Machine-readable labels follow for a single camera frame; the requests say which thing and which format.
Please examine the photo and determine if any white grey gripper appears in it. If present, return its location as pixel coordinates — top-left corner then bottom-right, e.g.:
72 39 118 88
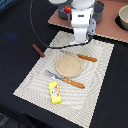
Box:
71 8 96 44

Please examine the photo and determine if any brown sausage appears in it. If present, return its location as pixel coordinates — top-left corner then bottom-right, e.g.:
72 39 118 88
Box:
32 44 45 58

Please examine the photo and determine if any yellow butter box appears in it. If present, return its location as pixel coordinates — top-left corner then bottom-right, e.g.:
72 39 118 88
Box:
49 81 62 104

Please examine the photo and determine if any red tomato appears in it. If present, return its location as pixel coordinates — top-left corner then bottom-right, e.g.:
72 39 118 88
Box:
64 5 71 13

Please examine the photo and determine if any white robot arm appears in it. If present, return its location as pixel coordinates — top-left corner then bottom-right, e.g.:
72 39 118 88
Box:
49 0 95 44

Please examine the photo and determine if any pink wooden board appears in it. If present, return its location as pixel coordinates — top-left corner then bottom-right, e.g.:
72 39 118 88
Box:
48 0 128 40

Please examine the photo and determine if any grey cooking pot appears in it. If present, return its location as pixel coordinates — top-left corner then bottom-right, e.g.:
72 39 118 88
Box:
93 1 104 23

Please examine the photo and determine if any beige bowl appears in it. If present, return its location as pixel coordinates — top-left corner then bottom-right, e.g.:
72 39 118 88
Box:
119 5 128 30

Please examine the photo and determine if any round beige plate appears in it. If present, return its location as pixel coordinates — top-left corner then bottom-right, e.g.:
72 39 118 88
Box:
55 54 83 78

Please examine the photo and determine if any woven white placemat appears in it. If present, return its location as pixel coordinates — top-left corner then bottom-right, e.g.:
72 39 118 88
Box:
14 31 114 128

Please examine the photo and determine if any grey saucepan with handle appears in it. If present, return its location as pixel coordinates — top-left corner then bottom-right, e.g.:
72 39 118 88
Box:
58 5 71 22

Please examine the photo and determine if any wooden handled knife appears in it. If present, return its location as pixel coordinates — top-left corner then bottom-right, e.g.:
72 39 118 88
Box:
61 49 98 63

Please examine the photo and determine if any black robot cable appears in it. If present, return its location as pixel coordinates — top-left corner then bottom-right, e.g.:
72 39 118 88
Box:
29 0 93 50

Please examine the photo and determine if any wooden handled fork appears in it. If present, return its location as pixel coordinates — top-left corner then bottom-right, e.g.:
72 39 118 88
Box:
45 70 85 89

